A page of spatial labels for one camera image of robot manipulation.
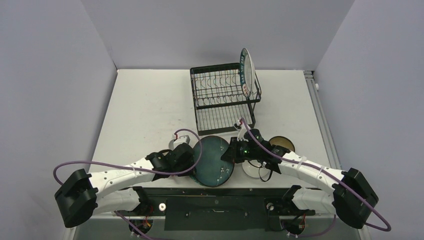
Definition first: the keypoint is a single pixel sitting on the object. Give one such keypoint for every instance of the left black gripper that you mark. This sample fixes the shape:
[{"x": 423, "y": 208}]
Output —
[{"x": 191, "y": 173}]

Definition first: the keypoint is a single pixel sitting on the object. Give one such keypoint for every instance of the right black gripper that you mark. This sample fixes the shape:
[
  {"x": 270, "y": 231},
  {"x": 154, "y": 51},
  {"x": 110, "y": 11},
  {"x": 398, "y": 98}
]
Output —
[{"x": 234, "y": 150}]

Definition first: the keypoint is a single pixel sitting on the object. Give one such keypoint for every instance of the blue glazed plate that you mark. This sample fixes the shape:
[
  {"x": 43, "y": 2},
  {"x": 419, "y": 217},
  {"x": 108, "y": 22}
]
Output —
[{"x": 211, "y": 171}]

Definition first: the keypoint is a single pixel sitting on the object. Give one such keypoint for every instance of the black wire dish rack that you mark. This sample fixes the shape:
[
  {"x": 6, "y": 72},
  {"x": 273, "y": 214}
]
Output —
[{"x": 218, "y": 99}]

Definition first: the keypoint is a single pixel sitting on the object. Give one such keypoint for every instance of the green rimmed white plate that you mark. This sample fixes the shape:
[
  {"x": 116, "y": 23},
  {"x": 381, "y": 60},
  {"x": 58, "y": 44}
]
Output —
[{"x": 246, "y": 72}]

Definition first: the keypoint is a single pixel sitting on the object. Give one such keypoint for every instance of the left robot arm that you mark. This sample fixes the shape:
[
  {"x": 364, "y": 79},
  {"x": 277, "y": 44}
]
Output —
[{"x": 84, "y": 194}]

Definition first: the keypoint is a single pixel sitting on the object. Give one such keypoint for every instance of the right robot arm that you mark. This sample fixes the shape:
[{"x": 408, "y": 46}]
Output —
[{"x": 346, "y": 194}]

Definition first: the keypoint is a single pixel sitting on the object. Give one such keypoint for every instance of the white bowl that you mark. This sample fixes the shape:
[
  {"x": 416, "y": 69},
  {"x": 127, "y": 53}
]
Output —
[{"x": 255, "y": 169}]

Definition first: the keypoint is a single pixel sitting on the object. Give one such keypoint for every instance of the black base panel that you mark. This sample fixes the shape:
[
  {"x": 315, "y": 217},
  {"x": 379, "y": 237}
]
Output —
[{"x": 218, "y": 209}]

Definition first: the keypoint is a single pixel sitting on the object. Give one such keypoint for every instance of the dark bowl beige inside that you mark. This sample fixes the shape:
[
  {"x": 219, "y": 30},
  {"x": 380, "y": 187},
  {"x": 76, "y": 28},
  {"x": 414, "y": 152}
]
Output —
[{"x": 281, "y": 144}]

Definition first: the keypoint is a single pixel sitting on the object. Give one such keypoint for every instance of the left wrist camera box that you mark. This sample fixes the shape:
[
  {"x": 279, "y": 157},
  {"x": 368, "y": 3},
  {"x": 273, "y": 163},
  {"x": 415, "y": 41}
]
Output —
[{"x": 183, "y": 139}]

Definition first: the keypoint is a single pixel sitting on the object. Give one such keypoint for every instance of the aluminium rail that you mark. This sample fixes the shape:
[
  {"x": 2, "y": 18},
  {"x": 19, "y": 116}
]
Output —
[{"x": 321, "y": 119}]

